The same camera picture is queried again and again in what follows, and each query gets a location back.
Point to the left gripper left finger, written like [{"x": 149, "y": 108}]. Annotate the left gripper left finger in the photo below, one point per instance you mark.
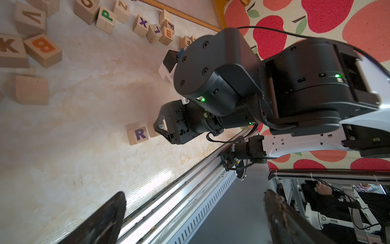
[{"x": 103, "y": 226}]

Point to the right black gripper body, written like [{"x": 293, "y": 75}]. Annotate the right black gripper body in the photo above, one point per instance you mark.
[{"x": 186, "y": 122}]

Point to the wooden block letter C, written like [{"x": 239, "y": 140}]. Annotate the wooden block letter C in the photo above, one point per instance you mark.
[{"x": 87, "y": 10}]

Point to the wooden block letter P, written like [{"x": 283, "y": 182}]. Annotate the wooden block letter P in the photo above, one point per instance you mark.
[{"x": 106, "y": 20}]

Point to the wooden block letter E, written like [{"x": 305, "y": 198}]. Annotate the wooden block letter E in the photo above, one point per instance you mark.
[{"x": 151, "y": 130}]

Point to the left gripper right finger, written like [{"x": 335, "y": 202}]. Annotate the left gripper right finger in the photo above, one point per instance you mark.
[{"x": 287, "y": 226}]

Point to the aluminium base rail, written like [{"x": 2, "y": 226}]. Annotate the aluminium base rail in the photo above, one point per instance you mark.
[{"x": 176, "y": 213}]

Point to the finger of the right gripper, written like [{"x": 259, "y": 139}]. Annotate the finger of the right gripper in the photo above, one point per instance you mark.
[{"x": 161, "y": 119}]

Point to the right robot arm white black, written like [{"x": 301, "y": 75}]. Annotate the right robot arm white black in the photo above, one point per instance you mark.
[{"x": 317, "y": 94}]

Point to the wooden block letter Z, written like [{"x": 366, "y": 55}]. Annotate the wooden block letter Z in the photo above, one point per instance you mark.
[{"x": 122, "y": 11}]

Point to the wooden block letter V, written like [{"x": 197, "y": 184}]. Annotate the wooden block letter V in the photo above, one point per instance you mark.
[{"x": 29, "y": 20}]

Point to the wooden block letter B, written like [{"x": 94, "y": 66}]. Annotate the wooden block letter B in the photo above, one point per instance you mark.
[{"x": 43, "y": 50}]

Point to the wooden block letter K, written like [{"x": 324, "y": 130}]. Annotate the wooden block letter K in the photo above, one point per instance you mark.
[{"x": 13, "y": 53}]

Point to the wooden block letter R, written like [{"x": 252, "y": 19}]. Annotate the wooden block letter R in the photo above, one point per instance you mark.
[{"x": 137, "y": 135}]

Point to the wooden block letter X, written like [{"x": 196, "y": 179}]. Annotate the wooden block letter X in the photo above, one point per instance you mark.
[{"x": 141, "y": 26}]

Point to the plain wooden block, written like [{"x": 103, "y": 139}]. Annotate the plain wooden block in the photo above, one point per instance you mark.
[{"x": 31, "y": 90}]

